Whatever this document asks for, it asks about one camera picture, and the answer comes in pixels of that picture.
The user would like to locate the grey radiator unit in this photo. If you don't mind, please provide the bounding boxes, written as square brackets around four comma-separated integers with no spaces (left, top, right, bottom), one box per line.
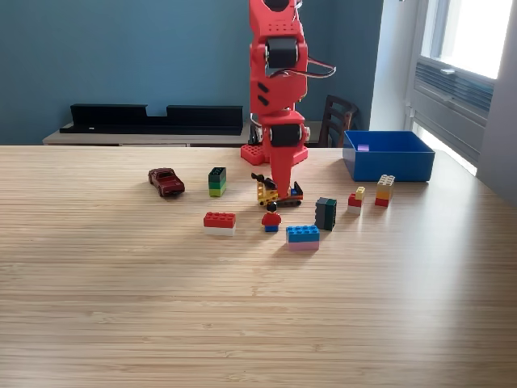
[410,56,496,162]

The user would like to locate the small red white yellow bricks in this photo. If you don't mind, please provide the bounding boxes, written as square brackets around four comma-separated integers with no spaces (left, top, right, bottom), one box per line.
[347,186,367,216]

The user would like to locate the white window frame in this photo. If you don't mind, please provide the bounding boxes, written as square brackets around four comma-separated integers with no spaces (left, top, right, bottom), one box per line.
[419,0,512,80]

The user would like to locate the dark red toy car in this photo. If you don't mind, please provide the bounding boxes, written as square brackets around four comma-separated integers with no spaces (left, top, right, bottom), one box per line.
[147,167,186,199]

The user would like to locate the yellow toy digger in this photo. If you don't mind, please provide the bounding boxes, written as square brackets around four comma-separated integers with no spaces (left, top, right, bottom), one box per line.
[250,172,305,209]

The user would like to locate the cream orange red brick stack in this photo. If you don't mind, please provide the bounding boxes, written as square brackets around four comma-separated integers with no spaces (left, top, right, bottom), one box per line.
[374,174,396,209]

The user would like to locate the toy figure red shirt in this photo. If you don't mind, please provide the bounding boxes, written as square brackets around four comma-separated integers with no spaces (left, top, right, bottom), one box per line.
[261,200,283,234]

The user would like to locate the pale wooden sideboard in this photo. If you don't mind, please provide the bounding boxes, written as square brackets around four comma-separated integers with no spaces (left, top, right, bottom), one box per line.
[42,120,324,147]

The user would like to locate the dark wooden chair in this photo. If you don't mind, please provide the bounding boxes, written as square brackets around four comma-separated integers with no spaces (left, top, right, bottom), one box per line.
[317,95,360,149]

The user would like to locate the red white brick stack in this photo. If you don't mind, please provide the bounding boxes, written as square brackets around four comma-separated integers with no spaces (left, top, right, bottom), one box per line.
[203,211,237,238]

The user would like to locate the blue plastic bin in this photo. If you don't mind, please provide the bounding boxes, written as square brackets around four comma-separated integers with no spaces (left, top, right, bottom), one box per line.
[342,129,436,183]

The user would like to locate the grey dark green brick stack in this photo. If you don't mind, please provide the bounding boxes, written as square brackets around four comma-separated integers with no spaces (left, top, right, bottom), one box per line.
[313,196,338,232]

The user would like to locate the blue pink brick stack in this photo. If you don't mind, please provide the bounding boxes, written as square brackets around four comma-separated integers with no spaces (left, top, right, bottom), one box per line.
[285,225,321,251]

